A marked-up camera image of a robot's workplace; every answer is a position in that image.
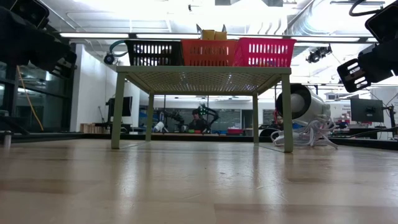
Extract person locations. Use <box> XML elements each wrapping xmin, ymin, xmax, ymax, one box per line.
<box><xmin>188</xmin><ymin>108</ymin><xmax>208</xmax><ymax>133</ymax></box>
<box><xmin>273</xmin><ymin>114</ymin><xmax>284</xmax><ymax>131</ymax></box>

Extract orange slotted plastic basket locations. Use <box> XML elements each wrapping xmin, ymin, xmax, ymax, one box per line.
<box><xmin>180</xmin><ymin>39</ymin><xmax>239</xmax><ymax>67</ymax></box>

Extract black perforated tray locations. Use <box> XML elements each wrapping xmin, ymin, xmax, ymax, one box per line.
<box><xmin>124</xmin><ymin>39</ymin><xmax>185</xmax><ymax>67</ymax></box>

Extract black lamp power cable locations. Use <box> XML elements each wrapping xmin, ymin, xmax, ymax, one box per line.
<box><xmin>340</xmin><ymin>126</ymin><xmax>398</xmax><ymax>140</ymax></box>

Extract red slotted plastic basket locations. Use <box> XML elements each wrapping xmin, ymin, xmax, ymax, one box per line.
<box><xmin>233</xmin><ymin>37</ymin><xmax>297</xmax><ymax>68</ymax></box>

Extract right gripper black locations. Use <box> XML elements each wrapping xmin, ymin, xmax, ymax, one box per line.
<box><xmin>336</xmin><ymin>42</ymin><xmax>398</xmax><ymax>93</ymax></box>

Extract black computer monitor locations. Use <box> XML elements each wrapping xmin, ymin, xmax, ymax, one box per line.
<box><xmin>105</xmin><ymin>96</ymin><xmax>133</xmax><ymax>125</ymax></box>
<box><xmin>350</xmin><ymin>98</ymin><xmax>385</xmax><ymax>124</ymax></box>

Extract dark glass window frame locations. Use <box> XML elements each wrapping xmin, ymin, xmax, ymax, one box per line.
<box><xmin>0</xmin><ymin>60</ymin><xmax>77</xmax><ymax>133</ymax></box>

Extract green perforated metal shelf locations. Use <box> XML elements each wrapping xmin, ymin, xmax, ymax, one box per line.
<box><xmin>111</xmin><ymin>65</ymin><xmax>294</xmax><ymax>153</ymax></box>

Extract white coiled cable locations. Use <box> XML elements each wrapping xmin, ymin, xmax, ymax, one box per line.
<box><xmin>270</xmin><ymin>117</ymin><xmax>339</xmax><ymax>150</ymax></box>

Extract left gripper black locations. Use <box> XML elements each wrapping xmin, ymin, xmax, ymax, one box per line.
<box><xmin>0</xmin><ymin>7</ymin><xmax>78</xmax><ymax>79</ymax></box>

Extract long ceiling light rail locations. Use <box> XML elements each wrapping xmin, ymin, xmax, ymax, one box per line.
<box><xmin>58</xmin><ymin>32</ymin><xmax>379</xmax><ymax>44</ymax></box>

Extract brown cardboard boxes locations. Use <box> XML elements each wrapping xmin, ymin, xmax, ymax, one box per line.
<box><xmin>80</xmin><ymin>123</ymin><xmax>106</xmax><ymax>134</ymax></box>

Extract yellow extension cable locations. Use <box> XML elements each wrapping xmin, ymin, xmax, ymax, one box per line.
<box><xmin>16</xmin><ymin>65</ymin><xmax>45</xmax><ymax>132</ymax></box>

